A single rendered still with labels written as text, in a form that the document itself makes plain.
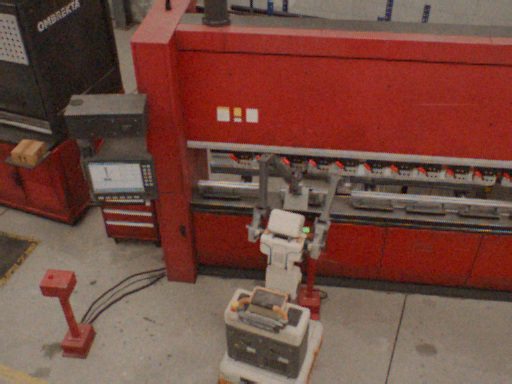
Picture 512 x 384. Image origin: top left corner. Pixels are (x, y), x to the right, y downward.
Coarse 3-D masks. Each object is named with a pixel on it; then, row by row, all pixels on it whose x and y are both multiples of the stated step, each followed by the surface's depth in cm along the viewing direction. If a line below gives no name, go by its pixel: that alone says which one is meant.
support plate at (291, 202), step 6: (306, 192) 447; (288, 198) 442; (294, 198) 442; (300, 198) 442; (306, 198) 442; (288, 204) 436; (294, 204) 436; (300, 204) 436; (306, 204) 436; (294, 210) 432; (300, 210) 432; (306, 210) 431
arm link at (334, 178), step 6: (330, 174) 386; (336, 174) 392; (330, 180) 386; (336, 180) 385; (330, 186) 385; (336, 186) 385; (330, 192) 384; (330, 198) 383; (324, 204) 383; (330, 204) 382; (324, 210) 382; (324, 216) 381; (324, 228) 378; (324, 234) 379
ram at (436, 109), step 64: (192, 64) 391; (256, 64) 385; (320, 64) 379; (384, 64) 374; (448, 64) 368; (192, 128) 425; (256, 128) 418; (320, 128) 411; (384, 128) 405; (448, 128) 398
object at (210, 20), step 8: (208, 0) 368; (216, 0) 367; (224, 0) 370; (208, 8) 372; (216, 8) 370; (224, 8) 373; (208, 16) 375; (216, 16) 374; (224, 16) 376; (208, 24) 376; (216, 24) 375; (224, 24) 377
